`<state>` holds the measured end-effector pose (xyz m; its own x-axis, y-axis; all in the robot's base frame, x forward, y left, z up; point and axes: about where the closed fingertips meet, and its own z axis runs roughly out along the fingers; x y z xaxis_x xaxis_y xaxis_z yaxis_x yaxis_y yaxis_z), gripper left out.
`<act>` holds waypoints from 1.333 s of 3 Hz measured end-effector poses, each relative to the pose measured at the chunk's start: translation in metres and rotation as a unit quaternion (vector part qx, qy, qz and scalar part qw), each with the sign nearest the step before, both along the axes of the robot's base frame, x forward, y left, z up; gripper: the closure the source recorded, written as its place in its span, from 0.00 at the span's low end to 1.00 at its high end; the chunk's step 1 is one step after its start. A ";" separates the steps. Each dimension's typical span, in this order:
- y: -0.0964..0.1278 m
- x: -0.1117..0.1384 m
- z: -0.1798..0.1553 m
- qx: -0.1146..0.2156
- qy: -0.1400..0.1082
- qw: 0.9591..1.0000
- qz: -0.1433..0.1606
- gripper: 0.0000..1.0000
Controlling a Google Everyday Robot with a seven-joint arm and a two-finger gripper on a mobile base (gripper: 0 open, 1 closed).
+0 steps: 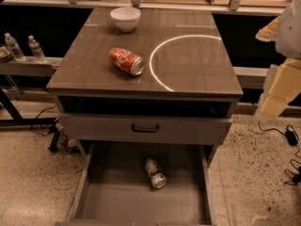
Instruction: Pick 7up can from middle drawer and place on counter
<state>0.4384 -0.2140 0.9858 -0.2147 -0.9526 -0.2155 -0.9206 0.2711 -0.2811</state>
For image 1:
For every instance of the right clear water bottle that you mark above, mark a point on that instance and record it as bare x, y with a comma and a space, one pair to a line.
36, 49

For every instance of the open grey bottom drawer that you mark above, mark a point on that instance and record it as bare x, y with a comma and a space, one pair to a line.
115, 190

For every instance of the clear water bottle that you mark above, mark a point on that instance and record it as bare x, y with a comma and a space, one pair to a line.
14, 47
36, 49

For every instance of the grey side shelf left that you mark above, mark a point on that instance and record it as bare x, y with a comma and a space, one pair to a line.
30, 67

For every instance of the grey drawer cabinet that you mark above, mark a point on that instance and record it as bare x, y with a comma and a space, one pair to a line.
187, 72

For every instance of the black power adapter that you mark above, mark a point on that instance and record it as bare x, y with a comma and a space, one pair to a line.
291, 136

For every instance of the black metal stand leg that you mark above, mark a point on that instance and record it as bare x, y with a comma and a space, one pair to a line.
18, 120

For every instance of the left clear water bottle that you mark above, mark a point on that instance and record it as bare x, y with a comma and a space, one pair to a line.
14, 47

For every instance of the grey side shelf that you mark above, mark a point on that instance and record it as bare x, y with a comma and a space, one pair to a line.
251, 78
30, 67

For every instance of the black drawer handle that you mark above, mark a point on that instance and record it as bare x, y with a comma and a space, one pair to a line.
139, 129

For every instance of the grey side shelf right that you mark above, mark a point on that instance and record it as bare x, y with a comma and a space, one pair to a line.
251, 78

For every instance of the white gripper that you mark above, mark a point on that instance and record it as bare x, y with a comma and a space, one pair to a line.
290, 32

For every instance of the closed grey drawer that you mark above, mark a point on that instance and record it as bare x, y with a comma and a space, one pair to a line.
203, 131

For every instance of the crushed red soda can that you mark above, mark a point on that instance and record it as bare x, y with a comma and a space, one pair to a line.
126, 61

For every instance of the white ceramic bowl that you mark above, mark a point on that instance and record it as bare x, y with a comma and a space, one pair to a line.
125, 19

